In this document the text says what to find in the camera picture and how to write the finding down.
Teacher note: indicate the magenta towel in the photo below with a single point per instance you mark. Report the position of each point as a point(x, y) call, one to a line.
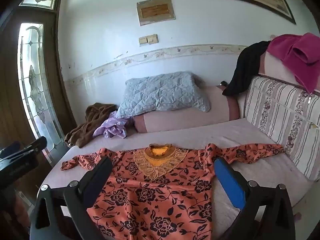
point(297, 55)

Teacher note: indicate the beige wall switch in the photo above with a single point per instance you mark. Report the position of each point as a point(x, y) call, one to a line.
point(148, 40)

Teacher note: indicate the pink quilted bed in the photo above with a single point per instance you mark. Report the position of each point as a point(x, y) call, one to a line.
point(200, 135)

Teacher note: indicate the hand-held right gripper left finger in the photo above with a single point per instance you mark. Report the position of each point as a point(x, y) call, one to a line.
point(96, 180)

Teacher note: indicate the brown fleece cloth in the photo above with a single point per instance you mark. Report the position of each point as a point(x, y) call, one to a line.
point(85, 127)

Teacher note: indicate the black garment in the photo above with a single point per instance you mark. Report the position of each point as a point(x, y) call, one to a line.
point(247, 67)

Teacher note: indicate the striped floral cushion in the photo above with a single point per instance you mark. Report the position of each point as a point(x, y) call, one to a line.
point(282, 120)

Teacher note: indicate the orange floral shirt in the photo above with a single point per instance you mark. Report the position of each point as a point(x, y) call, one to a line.
point(155, 200)

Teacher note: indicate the grey quilted pillow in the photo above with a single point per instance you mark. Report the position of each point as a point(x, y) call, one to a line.
point(165, 92)

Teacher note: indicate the purple patterned cloth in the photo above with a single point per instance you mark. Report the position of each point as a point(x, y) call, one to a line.
point(112, 127)

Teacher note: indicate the pink bolster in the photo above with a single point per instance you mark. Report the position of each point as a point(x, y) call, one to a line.
point(185, 120)

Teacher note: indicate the framed wall plaque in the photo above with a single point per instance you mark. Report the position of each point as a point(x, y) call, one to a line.
point(156, 11)

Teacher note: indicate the pink padded backrest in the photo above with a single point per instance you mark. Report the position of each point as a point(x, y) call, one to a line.
point(272, 70)

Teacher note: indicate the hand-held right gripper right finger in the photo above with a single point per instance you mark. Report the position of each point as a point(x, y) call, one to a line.
point(228, 180)

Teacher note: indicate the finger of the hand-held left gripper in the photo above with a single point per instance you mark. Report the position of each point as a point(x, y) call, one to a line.
point(35, 145)

